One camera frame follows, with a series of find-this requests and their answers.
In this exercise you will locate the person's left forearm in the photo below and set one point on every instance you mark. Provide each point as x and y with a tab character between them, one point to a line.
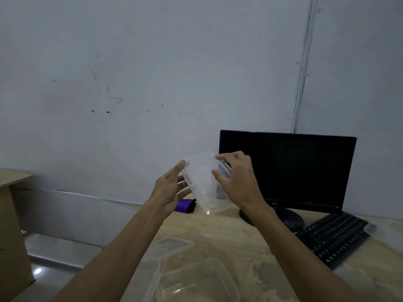
119	257

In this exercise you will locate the person's left hand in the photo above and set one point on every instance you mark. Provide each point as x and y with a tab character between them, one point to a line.
167	191

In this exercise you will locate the person's right forearm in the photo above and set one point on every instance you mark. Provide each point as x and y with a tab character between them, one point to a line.
292	257

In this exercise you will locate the light wooden table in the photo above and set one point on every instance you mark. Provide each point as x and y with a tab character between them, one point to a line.
226	239

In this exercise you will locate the light wooden side desk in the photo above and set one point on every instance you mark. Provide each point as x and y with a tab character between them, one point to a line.
12	242

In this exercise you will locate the black computer monitor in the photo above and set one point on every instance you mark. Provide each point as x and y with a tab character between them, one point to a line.
299	169

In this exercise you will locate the purple grey cleaning cloth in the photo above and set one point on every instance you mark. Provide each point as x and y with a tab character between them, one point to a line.
184	205

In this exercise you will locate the person's right hand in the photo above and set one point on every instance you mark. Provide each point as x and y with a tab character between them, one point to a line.
244	188

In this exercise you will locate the black keyboard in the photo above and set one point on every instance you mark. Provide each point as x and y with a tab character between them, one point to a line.
337	239

